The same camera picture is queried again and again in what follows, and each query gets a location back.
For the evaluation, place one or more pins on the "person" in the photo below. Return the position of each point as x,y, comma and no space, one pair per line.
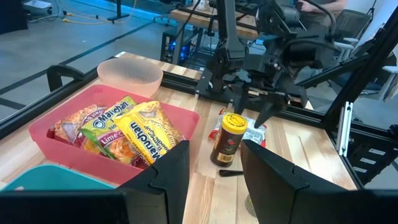
323,6

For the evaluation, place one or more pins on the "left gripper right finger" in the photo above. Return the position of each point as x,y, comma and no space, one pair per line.
267,180

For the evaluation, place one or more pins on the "red Maruchan ramen pack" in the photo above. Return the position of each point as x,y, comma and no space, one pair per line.
256,135

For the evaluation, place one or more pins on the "black mesh office chair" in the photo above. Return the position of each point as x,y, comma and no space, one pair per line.
353,25

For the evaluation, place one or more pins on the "pink plastic bin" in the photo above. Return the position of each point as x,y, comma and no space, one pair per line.
77,158

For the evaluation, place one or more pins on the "white box device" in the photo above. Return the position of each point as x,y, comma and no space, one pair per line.
37,6

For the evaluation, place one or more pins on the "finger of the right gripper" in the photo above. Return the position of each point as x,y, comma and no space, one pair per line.
241,99
269,110

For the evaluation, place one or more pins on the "computer tower with blue lights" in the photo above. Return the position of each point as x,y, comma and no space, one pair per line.
177,49

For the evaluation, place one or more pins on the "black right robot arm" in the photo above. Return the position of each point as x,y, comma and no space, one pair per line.
228,34

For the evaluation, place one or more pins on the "pink translucent bowl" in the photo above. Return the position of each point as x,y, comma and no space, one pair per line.
130,74

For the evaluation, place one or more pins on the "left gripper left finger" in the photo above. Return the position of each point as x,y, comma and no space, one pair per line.
174,174

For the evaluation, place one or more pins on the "yellow Maruchan ramen pack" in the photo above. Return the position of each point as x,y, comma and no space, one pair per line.
146,130

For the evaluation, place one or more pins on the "lime chili Maruchan ramen pack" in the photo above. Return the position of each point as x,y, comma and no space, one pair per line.
105,130

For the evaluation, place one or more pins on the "black plastic spoon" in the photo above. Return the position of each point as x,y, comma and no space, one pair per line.
231,172

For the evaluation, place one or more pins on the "wooden-top desk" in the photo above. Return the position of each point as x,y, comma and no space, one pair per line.
211,21

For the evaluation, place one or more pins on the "roast beef Maruchan ramen pack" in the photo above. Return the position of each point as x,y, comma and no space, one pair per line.
71,124

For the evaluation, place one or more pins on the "silver aluminium bracket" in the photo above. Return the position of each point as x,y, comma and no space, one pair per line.
345,127

